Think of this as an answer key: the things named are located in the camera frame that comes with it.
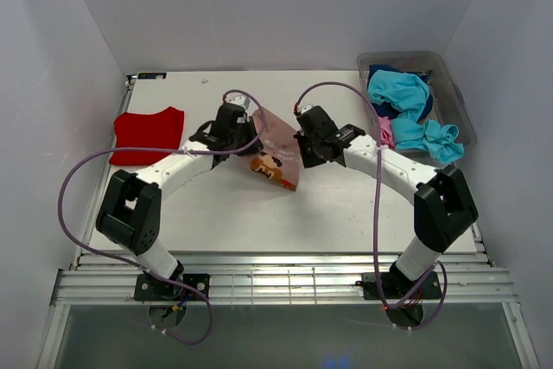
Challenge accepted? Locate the aluminium extrusion frame rail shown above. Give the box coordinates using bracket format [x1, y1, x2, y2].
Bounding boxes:
[51, 252, 518, 306]

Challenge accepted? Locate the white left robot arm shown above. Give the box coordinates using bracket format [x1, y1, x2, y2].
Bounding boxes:
[96, 95, 261, 300]

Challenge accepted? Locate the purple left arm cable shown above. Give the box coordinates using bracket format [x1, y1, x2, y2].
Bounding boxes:
[57, 89, 270, 346]

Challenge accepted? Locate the light pink t-shirt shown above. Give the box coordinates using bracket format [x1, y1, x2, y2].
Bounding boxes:
[378, 117, 396, 149]

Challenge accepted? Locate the turquoise t-shirt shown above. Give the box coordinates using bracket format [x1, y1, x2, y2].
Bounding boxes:
[367, 69, 464, 165]

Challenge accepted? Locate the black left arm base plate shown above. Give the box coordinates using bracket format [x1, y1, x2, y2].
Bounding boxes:
[133, 274, 210, 302]

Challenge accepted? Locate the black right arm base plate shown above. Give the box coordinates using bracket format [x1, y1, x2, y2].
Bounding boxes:
[354, 270, 442, 301]

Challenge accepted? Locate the clear plastic bin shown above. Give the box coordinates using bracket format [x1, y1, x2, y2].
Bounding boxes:
[357, 51, 476, 151]

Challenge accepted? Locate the folded red t-shirt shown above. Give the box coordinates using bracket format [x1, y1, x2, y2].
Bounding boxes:
[109, 106, 185, 167]

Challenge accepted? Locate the blue label sticker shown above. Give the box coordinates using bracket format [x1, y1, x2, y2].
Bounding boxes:
[137, 72, 167, 80]

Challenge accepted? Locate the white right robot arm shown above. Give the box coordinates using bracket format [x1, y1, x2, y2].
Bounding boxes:
[295, 105, 478, 297]

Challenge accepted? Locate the dusty pink t-shirt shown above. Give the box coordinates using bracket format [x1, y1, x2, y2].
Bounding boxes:
[248, 109, 302, 191]

